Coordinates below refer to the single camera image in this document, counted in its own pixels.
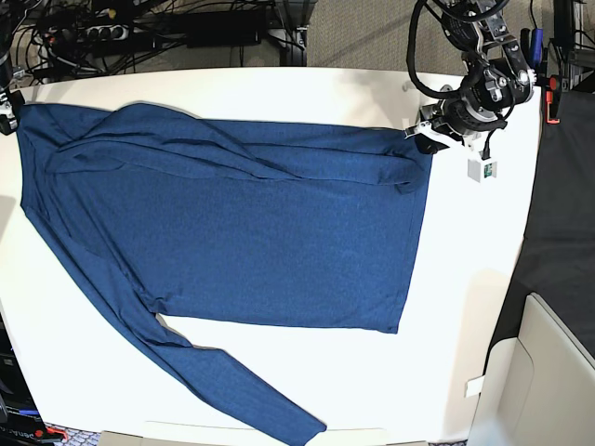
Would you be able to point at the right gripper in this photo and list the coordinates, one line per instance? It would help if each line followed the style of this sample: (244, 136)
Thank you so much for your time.
(11, 103)

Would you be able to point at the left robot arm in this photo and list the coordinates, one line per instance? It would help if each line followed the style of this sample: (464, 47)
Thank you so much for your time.
(498, 77)

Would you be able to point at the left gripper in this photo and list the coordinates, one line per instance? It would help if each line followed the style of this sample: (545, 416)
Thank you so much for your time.
(461, 114)

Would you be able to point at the black box red button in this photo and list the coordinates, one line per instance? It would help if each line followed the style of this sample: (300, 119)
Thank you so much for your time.
(20, 429)

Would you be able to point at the blue handled tool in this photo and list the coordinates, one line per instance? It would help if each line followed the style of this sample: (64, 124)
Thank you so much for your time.
(536, 48)

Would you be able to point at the beige plastic bin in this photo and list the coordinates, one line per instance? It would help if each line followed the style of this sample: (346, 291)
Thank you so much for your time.
(538, 388)

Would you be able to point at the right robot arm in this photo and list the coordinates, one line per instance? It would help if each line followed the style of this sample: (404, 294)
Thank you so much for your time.
(6, 72)

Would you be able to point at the blue long-sleeve shirt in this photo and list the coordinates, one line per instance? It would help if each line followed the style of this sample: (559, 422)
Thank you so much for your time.
(154, 212)

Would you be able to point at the black power strip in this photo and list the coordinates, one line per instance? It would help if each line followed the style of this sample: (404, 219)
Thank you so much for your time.
(102, 34)

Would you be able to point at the red and black clamp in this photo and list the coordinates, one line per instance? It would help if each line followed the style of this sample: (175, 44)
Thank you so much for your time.
(552, 99)

